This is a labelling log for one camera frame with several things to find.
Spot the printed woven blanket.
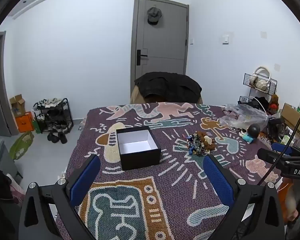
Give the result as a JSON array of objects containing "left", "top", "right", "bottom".
[{"left": 55, "top": 102, "right": 290, "bottom": 240}]

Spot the black shoe rack with shoes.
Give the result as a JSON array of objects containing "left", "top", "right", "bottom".
[{"left": 33, "top": 98, "right": 74, "bottom": 134}]

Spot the orange box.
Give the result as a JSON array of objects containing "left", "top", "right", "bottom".
[{"left": 16, "top": 112, "right": 35, "bottom": 133}]

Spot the open cardboard box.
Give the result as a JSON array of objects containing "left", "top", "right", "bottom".
[{"left": 9, "top": 94, "right": 26, "bottom": 117}]

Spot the dark clothing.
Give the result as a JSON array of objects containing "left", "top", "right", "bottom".
[{"left": 0, "top": 164, "right": 23, "bottom": 240}]

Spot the grey hat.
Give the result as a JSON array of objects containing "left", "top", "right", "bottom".
[{"left": 147, "top": 6, "right": 162, "bottom": 25}]

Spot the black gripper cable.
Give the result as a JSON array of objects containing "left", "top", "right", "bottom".
[{"left": 259, "top": 111, "right": 300, "bottom": 187}]

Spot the clear plastic bag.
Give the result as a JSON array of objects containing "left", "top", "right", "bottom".
[{"left": 219, "top": 104, "right": 269, "bottom": 130}]

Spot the grey door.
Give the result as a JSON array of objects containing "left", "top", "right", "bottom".
[{"left": 130, "top": 0, "right": 190, "bottom": 98}]

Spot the pile of jewelry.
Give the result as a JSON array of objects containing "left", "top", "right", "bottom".
[{"left": 185, "top": 131, "right": 217, "bottom": 155}]

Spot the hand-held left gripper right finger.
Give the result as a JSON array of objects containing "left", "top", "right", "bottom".
[{"left": 202, "top": 154, "right": 287, "bottom": 240}]

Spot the large cardboard box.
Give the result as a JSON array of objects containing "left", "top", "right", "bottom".
[{"left": 281, "top": 103, "right": 300, "bottom": 137}]

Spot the black jacket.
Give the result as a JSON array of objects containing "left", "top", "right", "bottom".
[{"left": 134, "top": 72, "right": 202, "bottom": 103}]

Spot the brown plush toy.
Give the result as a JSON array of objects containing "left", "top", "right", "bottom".
[{"left": 268, "top": 94, "right": 280, "bottom": 115}]

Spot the black door lock handle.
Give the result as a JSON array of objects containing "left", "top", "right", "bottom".
[{"left": 136, "top": 50, "right": 148, "bottom": 66}]

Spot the grey door frame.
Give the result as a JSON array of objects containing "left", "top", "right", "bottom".
[{"left": 0, "top": 31, "right": 13, "bottom": 137}]

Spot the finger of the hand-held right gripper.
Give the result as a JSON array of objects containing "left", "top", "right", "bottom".
[
  {"left": 257, "top": 148, "right": 292, "bottom": 167},
  {"left": 271, "top": 142, "right": 300, "bottom": 156}
]

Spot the blue toy figure black helmet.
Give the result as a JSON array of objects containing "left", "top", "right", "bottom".
[{"left": 239, "top": 124, "right": 261, "bottom": 144}]

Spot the white bag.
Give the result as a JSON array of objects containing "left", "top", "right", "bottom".
[{"left": 250, "top": 66, "right": 272, "bottom": 90}]

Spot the green bag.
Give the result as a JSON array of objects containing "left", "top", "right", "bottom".
[{"left": 9, "top": 131, "right": 35, "bottom": 160}]

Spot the black cardboard box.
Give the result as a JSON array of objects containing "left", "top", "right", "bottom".
[{"left": 116, "top": 126, "right": 162, "bottom": 171}]

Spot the black wire wall rack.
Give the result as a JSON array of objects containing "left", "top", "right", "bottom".
[{"left": 244, "top": 73, "right": 277, "bottom": 95}]

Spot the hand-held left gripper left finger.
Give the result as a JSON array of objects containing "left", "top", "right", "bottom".
[{"left": 19, "top": 154, "right": 102, "bottom": 240}]

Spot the black bag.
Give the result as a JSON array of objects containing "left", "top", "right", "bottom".
[{"left": 240, "top": 96, "right": 269, "bottom": 115}]

